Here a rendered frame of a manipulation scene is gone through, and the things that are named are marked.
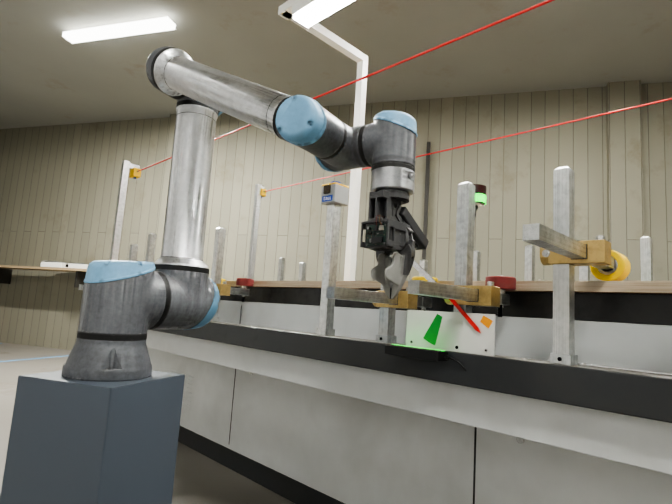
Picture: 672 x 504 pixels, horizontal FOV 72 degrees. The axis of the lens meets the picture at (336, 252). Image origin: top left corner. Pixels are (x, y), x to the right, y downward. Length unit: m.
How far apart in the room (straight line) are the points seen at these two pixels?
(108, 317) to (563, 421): 1.03
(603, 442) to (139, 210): 6.48
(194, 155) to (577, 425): 1.13
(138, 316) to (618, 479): 1.19
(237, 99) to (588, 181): 4.82
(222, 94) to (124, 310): 0.53
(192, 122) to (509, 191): 4.44
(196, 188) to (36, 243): 6.98
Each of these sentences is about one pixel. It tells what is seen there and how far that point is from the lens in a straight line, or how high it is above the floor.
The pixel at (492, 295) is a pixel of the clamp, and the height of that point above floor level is 0.85.
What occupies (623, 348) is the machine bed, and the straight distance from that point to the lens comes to 1.33.
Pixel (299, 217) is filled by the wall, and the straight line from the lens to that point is 5.75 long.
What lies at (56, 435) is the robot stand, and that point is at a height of 0.49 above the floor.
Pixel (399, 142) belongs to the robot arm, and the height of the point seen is 1.12.
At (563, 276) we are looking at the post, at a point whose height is 0.89.
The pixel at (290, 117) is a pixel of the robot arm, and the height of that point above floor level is 1.14.
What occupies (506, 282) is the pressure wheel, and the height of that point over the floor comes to 0.89.
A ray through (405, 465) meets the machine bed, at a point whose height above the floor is 0.30.
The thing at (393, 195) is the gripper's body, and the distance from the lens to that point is 0.92.
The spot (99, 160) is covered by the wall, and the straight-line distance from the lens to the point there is 7.72.
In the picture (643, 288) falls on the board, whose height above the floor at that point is 0.88.
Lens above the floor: 0.78
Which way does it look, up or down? 7 degrees up
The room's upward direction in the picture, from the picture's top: 4 degrees clockwise
